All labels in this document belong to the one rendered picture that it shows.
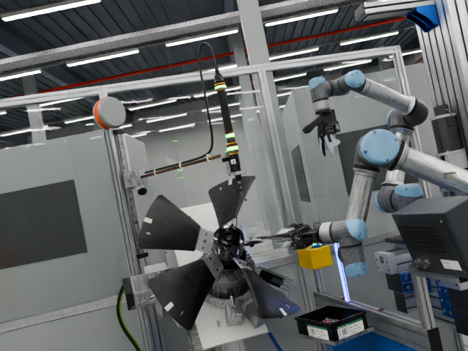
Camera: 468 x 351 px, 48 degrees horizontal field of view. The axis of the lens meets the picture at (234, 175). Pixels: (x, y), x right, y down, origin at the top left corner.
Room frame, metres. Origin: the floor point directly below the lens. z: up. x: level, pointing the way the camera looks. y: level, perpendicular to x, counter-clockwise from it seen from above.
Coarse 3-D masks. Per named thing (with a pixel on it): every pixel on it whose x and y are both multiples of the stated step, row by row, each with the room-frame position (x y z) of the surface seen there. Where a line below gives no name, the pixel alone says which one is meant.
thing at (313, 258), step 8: (312, 248) 2.38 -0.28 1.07; (320, 248) 2.36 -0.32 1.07; (328, 248) 2.37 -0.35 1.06; (304, 256) 2.42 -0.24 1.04; (312, 256) 2.35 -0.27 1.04; (320, 256) 2.36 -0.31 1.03; (328, 256) 2.37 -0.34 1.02; (304, 264) 2.44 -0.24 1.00; (312, 264) 2.35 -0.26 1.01; (320, 264) 2.36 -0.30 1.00; (328, 264) 2.37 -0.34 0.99
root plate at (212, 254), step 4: (212, 252) 1.98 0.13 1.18; (208, 256) 1.97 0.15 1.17; (212, 256) 1.98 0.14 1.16; (216, 256) 1.99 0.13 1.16; (204, 260) 1.95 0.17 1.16; (208, 260) 1.97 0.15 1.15; (212, 260) 1.98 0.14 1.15; (216, 260) 1.99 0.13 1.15; (208, 264) 1.97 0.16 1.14; (216, 264) 1.99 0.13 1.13; (220, 264) 2.00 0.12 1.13; (212, 268) 1.98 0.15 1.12; (216, 268) 1.99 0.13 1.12; (220, 268) 2.00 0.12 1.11; (212, 272) 1.98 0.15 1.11; (216, 272) 1.99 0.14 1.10
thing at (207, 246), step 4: (200, 228) 2.05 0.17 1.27; (200, 232) 2.05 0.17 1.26; (204, 232) 2.05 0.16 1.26; (208, 232) 2.04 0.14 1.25; (212, 232) 2.04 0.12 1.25; (200, 236) 2.05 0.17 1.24; (204, 236) 2.05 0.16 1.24; (208, 236) 2.05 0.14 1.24; (212, 236) 2.04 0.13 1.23; (200, 240) 2.05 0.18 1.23; (208, 240) 2.05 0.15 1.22; (212, 240) 2.04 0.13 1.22; (196, 244) 2.06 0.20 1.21; (200, 244) 2.06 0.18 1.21; (204, 244) 2.05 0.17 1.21; (208, 244) 2.05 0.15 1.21; (196, 248) 2.06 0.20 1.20; (200, 248) 2.06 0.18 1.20; (204, 248) 2.05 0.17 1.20; (208, 248) 2.05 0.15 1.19; (204, 252) 2.06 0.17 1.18; (208, 252) 2.05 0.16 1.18
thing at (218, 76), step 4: (216, 68) 2.05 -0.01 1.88; (216, 72) 2.05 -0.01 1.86; (216, 76) 2.05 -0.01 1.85; (220, 76) 2.05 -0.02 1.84; (216, 80) 2.05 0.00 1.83; (220, 80) 2.04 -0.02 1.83; (232, 156) 2.05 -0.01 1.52; (236, 156) 2.05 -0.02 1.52; (232, 160) 2.05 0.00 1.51; (236, 160) 2.04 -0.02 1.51; (232, 164) 2.05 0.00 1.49; (236, 164) 2.04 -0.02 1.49; (236, 168) 2.05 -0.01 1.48; (240, 168) 2.06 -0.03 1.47; (236, 176) 2.05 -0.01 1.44; (240, 176) 2.05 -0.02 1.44; (236, 180) 2.05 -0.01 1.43; (240, 180) 2.06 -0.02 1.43
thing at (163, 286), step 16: (176, 272) 1.88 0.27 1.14; (192, 272) 1.91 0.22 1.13; (208, 272) 1.96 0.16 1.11; (160, 288) 1.84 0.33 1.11; (176, 288) 1.87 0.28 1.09; (192, 288) 1.90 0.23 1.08; (208, 288) 1.95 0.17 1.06; (176, 304) 1.85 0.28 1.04; (192, 304) 1.89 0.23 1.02; (176, 320) 1.83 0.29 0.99; (192, 320) 1.87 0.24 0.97
